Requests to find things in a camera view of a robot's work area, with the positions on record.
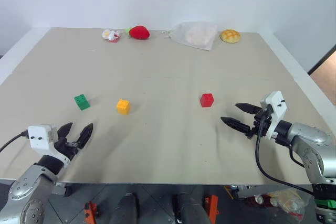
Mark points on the red plush strawberry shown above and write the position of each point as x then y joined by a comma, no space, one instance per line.
139,32

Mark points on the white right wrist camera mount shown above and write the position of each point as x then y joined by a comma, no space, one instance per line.
277,108

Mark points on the yellow melon bread bun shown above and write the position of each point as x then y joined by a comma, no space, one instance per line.
230,36

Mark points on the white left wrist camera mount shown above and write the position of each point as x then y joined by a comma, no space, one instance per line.
39,134

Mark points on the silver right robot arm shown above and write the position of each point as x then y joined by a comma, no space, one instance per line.
312,142

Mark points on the clear bag with bread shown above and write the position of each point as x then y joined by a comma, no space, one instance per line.
197,35

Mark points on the green toy block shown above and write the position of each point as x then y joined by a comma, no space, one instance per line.
82,102

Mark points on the yellow toy block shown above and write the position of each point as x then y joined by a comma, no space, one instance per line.
123,107

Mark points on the clear bag with yellow contents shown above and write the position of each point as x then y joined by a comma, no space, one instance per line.
288,203

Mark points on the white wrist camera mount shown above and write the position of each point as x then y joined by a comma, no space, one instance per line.
39,134
277,108

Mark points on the red toy block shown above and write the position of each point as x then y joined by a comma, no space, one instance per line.
207,100

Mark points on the white crumpled wrapper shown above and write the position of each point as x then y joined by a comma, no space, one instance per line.
111,35

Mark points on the brown board with black edge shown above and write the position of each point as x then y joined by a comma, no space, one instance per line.
324,77

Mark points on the beige table cover sheet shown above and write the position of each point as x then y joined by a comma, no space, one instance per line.
168,142

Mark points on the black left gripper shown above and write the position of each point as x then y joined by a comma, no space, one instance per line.
67,149

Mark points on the dark rounded shape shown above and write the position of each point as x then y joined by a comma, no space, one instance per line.
190,211

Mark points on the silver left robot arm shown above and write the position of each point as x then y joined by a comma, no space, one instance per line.
31,182

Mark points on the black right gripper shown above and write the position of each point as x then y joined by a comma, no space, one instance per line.
262,125

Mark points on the orange clamp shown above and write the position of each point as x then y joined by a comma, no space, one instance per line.
211,208
90,212

